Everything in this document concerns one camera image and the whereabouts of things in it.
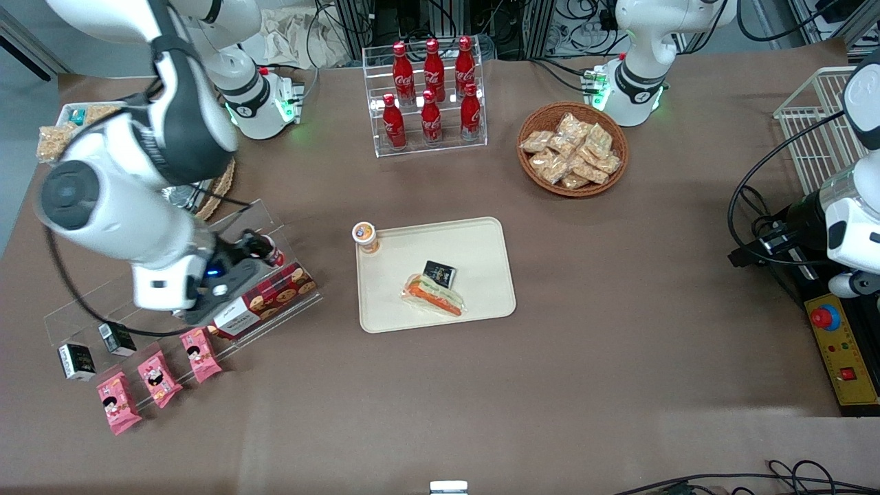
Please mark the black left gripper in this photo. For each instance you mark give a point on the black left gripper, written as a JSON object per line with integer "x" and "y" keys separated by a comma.
{"x": 801, "y": 222}

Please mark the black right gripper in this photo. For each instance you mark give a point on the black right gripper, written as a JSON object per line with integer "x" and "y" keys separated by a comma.
{"x": 232, "y": 250}

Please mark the triangle sandwich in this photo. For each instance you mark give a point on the triangle sandwich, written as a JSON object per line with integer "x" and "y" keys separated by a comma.
{"x": 433, "y": 297}

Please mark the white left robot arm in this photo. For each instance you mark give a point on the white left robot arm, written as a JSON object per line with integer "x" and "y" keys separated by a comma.
{"x": 646, "y": 41}

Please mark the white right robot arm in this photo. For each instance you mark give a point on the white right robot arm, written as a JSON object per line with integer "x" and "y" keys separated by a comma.
{"x": 137, "y": 213}

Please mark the wrapped brown bread sandwich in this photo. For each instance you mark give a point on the wrapped brown bread sandwich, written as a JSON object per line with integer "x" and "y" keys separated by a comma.
{"x": 103, "y": 113}
{"x": 56, "y": 143}

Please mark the white rectangular tray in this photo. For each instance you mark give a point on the white rectangular tray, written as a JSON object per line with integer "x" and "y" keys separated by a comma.
{"x": 96, "y": 104}

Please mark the beige plastic tray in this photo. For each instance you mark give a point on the beige plastic tray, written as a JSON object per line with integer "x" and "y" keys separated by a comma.
{"x": 481, "y": 247}

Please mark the red lid drink bottle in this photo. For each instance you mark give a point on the red lid drink bottle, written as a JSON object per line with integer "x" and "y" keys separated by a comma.
{"x": 275, "y": 256}

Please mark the clear acrylic stepped shelf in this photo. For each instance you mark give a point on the clear acrylic stepped shelf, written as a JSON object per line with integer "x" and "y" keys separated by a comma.
{"x": 271, "y": 220}

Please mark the red cookie box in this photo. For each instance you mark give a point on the red cookie box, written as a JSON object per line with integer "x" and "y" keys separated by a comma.
{"x": 282, "y": 289}

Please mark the light woven basket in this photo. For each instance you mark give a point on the light woven basket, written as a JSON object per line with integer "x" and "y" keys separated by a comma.
{"x": 221, "y": 189}

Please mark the silver foil container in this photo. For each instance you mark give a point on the silver foil container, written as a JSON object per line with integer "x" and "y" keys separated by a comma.
{"x": 185, "y": 196}

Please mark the orange lid drink bottle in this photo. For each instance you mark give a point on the orange lid drink bottle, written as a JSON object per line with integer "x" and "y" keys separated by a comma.
{"x": 364, "y": 235}

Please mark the pink snack packet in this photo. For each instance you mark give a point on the pink snack packet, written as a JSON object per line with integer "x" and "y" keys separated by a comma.
{"x": 118, "y": 404}
{"x": 159, "y": 379}
{"x": 201, "y": 354}

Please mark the yellow emergency stop box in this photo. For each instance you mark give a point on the yellow emergency stop box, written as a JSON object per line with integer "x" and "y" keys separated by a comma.
{"x": 845, "y": 357}

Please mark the small black box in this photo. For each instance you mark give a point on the small black box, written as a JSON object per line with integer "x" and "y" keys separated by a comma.
{"x": 77, "y": 361}
{"x": 442, "y": 273}
{"x": 118, "y": 340}

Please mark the tan snack packet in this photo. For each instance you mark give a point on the tan snack packet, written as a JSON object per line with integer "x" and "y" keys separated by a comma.
{"x": 536, "y": 141}
{"x": 599, "y": 139}
{"x": 590, "y": 170}
{"x": 608, "y": 163}
{"x": 550, "y": 167}
{"x": 574, "y": 127}
{"x": 575, "y": 181}

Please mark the red cola bottle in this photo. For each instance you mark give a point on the red cola bottle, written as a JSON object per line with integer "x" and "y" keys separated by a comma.
{"x": 431, "y": 122}
{"x": 434, "y": 72}
{"x": 403, "y": 75}
{"x": 394, "y": 127}
{"x": 465, "y": 69}
{"x": 471, "y": 117}

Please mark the crumpled beige cloth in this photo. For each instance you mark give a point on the crumpled beige cloth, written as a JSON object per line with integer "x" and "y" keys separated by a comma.
{"x": 295, "y": 38}

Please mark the clear acrylic bottle rack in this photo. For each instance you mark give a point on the clear acrylic bottle rack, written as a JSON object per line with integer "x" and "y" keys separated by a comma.
{"x": 447, "y": 148}

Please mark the round brown wicker basket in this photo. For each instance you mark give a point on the round brown wicker basket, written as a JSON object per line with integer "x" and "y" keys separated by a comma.
{"x": 533, "y": 175}

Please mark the dark equipment rack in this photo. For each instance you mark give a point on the dark equipment rack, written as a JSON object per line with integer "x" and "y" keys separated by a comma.
{"x": 412, "y": 20}

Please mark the grey metal bar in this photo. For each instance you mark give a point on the grey metal bar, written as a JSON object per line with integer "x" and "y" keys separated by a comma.
{"x": 31, "y": 45}

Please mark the small silver metal object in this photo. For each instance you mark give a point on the small silver metal object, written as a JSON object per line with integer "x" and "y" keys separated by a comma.
{"x": 448, "y": 488}

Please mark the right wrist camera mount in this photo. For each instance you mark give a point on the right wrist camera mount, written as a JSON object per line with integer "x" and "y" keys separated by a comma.
{"x": 220, "y": 295}

